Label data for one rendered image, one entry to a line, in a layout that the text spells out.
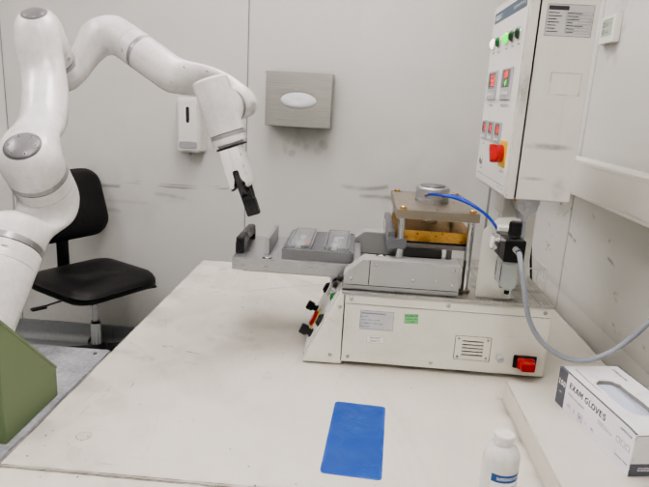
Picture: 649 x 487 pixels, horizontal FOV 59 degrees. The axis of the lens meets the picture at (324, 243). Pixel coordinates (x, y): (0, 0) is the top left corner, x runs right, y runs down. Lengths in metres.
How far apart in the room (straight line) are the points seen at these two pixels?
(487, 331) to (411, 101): 1.68
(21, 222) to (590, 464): 1.08
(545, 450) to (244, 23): 2.32
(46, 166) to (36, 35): 0.37
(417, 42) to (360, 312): 1.78
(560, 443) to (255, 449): 0.51
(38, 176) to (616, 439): 1.13
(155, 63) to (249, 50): 1.42
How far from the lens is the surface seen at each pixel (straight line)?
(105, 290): 2.68
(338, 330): 1.29
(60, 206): 1.33
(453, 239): 1.31
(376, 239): 1.52
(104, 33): 1.58
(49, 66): 1.49
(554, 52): 1.26
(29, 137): 1.28
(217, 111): 1.36
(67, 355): 1.42
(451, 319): 1.29
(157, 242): 3.07
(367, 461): 1.02
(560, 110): 1.26
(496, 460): 0.87
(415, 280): 1.26
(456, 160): 2.85
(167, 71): 1.45
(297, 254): 1.31
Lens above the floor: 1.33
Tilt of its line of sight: 14 degrees down
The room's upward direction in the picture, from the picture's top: 3 degrees clockwise
